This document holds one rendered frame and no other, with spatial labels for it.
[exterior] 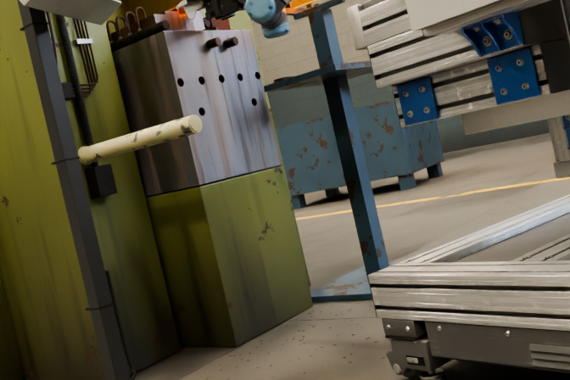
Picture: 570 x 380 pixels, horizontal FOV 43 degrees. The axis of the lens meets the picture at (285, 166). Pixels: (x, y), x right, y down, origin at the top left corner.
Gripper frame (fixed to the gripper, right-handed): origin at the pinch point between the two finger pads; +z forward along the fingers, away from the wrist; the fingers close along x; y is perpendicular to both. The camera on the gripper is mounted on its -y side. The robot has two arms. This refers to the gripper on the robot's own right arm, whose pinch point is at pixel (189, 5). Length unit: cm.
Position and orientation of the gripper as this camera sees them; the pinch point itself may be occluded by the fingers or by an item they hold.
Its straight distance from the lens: 222.3
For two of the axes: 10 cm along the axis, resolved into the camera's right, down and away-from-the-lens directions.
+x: 6.0, -1.5, 7.8
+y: 2.2, 9.7, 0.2
